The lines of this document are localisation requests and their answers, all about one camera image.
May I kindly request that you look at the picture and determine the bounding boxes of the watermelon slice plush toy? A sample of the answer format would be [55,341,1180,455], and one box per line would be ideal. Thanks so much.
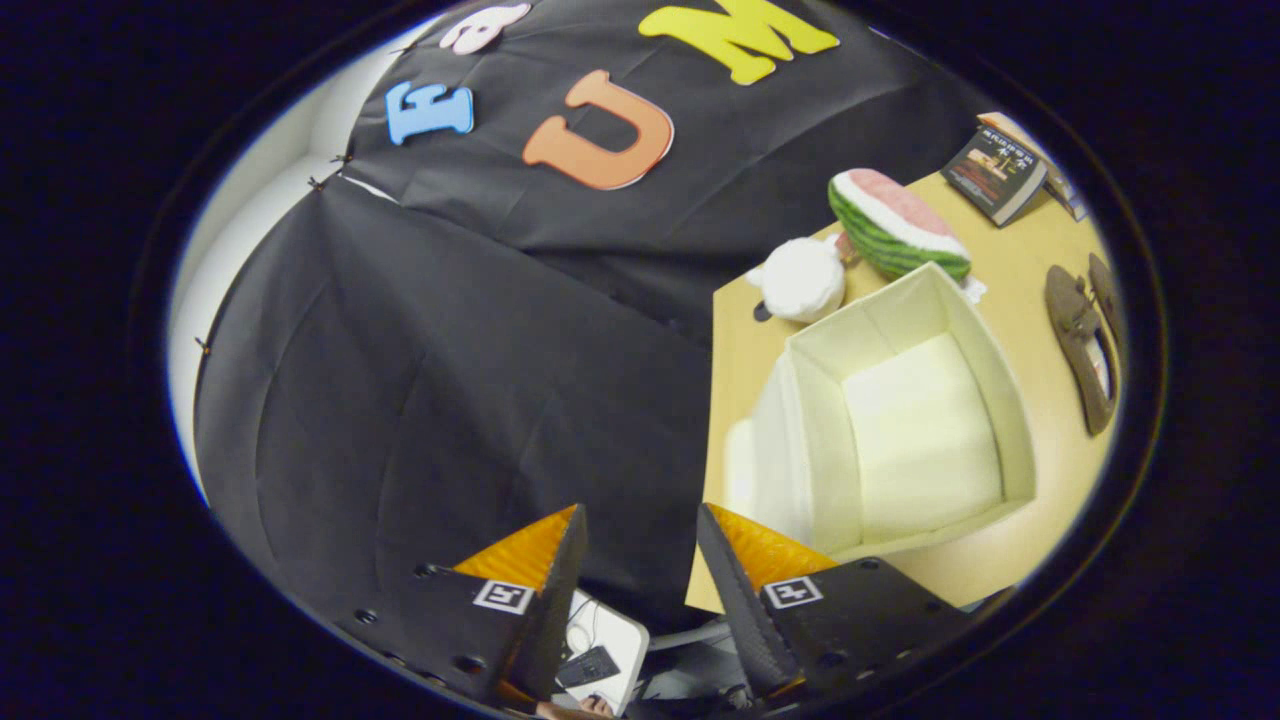
[827,168,973,283]

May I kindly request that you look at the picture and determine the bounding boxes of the fabric storage box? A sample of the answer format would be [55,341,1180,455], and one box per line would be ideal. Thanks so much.
[722,262,1038,563]

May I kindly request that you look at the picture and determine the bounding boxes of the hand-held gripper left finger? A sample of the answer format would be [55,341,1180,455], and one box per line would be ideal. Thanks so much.
[335,503,589,707]

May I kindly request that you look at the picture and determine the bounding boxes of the black cover book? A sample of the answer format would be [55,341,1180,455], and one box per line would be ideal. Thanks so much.
[940,127,1048,228]

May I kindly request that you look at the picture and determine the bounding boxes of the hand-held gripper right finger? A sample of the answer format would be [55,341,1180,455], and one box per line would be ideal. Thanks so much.
[696,502,970,699]

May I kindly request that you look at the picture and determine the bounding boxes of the black keypad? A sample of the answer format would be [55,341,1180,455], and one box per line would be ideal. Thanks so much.
[556,647,621,689]

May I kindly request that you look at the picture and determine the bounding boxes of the white plush toy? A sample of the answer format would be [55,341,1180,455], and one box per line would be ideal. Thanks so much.
[745,235,849,324]

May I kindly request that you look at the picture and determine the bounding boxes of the blue cover book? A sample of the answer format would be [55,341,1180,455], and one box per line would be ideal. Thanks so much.
[1045,178,1090,222]

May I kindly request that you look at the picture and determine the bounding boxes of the brown suede shoe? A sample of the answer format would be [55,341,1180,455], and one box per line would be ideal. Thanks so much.
[1045,265,1118,437]
[1087,252,1128,346]

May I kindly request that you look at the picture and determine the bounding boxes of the beige cover book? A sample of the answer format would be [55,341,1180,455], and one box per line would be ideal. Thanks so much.
[978,111,1063,191]

